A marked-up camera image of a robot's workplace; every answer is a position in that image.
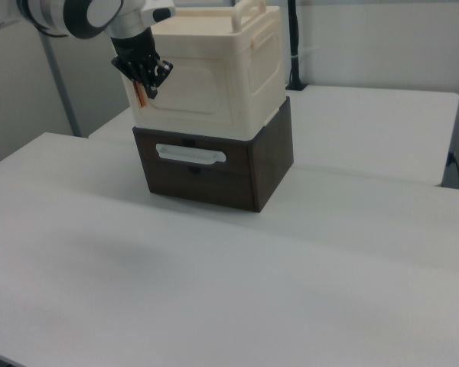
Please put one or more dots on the dark brown drawer box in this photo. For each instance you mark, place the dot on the dark brown drawer box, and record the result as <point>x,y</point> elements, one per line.
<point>271,160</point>

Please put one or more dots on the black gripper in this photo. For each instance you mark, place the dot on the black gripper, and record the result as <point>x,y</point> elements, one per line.
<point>134,53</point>

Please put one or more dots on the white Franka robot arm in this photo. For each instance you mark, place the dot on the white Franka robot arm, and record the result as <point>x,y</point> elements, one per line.
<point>80,15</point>

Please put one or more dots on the cream plastic cabinet body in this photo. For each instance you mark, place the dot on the cream plastic cabinet body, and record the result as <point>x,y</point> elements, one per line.
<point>260,65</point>

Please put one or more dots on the cream cabinet door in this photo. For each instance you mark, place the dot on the cream cabinet door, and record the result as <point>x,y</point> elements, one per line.
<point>191,91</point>

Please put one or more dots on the black camera stand pole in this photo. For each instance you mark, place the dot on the black camera stand pole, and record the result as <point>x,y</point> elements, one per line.
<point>295,49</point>

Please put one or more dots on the grey metal frame post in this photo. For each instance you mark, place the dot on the grey metal frame post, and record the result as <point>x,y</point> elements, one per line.
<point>61,88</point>

